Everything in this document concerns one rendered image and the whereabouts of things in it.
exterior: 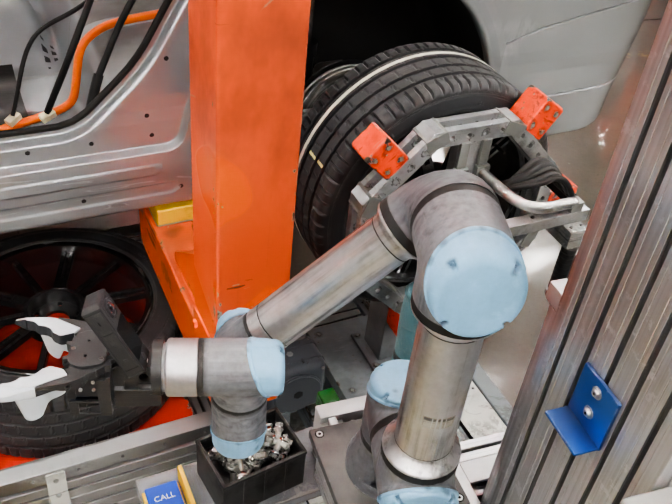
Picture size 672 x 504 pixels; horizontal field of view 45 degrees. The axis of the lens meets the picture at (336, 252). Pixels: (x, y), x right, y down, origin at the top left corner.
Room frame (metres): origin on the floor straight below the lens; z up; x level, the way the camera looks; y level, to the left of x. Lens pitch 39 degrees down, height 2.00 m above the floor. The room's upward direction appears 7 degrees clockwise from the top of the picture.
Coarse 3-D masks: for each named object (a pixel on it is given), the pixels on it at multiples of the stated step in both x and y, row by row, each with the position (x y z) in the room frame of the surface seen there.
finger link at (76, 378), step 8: (72, 368) 0.65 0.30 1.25; (88, 368) 0.66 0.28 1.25; (64, 376) 0.64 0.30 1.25; (72, 376) 0.64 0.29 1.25; (80, 376) 0.64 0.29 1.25; (88, 376) 0.65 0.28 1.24; (96, 376) 0.65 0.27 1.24; (40, 384) 0.62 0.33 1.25; (48, 384) 0.62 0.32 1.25; (56, 384) 0.62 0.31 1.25; (64, 384) 0.62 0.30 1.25; (72, 384) 0.63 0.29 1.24; (80, 384) 0.64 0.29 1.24; (40, 392) 0.61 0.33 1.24; (48, 392) 0.62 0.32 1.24
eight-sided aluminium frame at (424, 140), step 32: (416, 128) 1.58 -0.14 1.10; (448, 128) 1.56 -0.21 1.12; (480, 128) 1.59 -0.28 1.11; (512, 128) 1.63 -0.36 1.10; (416, 160) 1.52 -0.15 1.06; (352, 192) 1.51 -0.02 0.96; (384, 192) 1.48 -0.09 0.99; (544, 192) 1.71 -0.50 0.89; (352, 224) 1.50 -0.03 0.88; (384, 288) 1.50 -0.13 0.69
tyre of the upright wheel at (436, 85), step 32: (384, 64) 1.76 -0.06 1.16; (416, 64) 1.74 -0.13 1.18; (448, 64) 1.76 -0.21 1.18; (480, 64) 1.83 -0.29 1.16; (320, 96) 1.74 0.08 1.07; (352, 96) 1.69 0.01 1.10; (384, 96) 1.64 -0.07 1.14; (416, 96) 1.62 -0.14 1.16; (448, 96) 1.64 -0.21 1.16; (480, 96) 1.69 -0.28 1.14; (512, 96) 1.73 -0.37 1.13; (320, 128) 1.66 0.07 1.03; (352, 128) 1.60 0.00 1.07; (384, 128) 1.57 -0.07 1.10; (320, 160) 1.59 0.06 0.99; (352, 160) 1.54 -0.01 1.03; (320, 192) 1.53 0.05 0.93; (320, 224) 1.51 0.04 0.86; (320, 256) 1.52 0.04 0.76
